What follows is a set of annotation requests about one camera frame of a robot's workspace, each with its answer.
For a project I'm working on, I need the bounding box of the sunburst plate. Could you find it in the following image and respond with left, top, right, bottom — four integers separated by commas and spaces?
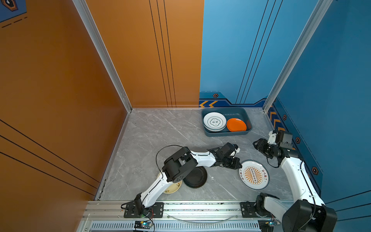
238, 160, 270, 190

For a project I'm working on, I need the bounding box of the orange plate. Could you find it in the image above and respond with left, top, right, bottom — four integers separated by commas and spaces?
226, 118, 247, 132

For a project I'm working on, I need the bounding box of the white plate quatrefoil motif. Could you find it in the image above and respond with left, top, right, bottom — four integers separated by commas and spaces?
203, 112, 227, 132

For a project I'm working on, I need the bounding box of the black plate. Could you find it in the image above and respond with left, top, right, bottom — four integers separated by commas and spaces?
183, 166, 208, 189

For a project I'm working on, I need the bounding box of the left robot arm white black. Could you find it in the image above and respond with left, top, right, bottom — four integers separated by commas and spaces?
134, 143, 242, 214

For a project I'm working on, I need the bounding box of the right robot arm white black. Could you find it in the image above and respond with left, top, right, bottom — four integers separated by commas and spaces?
253, 130, 337, 232

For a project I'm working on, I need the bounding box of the teal plastic bin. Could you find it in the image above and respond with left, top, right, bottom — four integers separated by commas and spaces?
202, 107, 252, 137

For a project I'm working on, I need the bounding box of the cream yellow plate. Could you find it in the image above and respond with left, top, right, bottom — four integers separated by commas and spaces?
157, 173, 183, 194

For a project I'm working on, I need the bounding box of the right circuit board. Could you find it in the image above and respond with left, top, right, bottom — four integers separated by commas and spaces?
258, 220, 280, 232

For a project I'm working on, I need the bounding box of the circuit board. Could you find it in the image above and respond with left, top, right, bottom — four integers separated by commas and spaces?
258, 220, 280, 232
133, 220, 155, 232

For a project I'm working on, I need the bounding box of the left circuit board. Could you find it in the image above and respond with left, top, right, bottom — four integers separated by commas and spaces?
133, 220, 155, 232

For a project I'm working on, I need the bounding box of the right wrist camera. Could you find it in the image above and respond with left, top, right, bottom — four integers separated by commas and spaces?
268, 130, 277, 145

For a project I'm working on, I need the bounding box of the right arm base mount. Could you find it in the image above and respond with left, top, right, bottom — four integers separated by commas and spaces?
240, 201, 260, 218

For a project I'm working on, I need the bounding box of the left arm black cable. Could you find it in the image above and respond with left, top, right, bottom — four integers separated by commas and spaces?
155, 144, 183, 175

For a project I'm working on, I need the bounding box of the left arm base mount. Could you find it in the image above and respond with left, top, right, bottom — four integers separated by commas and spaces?
121, 201, 164, 218

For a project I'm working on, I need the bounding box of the aluminium rail frame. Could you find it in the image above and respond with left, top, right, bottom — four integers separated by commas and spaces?
77, 200, 294, 232

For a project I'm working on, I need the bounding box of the right aluminium corner post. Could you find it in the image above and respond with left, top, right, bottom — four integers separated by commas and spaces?
262, 0, 333, 113

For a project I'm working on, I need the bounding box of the aluminium corner post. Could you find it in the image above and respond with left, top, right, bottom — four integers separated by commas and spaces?
262, 0, 333, 113
72, 0, 132, 113

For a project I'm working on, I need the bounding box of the left aluminium corner post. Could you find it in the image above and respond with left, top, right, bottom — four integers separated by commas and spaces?
72, 0, 132, 113

